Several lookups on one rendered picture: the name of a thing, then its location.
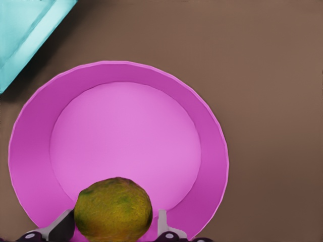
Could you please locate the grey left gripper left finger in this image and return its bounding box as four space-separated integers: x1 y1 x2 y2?
15 209 76 242

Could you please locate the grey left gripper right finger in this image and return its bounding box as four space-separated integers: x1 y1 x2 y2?
153 209 188 242

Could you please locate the greenish orange fruit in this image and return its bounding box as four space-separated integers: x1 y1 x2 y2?
73 176 153 242

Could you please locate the pink round plate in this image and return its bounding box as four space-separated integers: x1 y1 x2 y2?
8 60 230 242

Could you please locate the light blue tray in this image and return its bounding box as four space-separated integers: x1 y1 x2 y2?
0 0 79 95

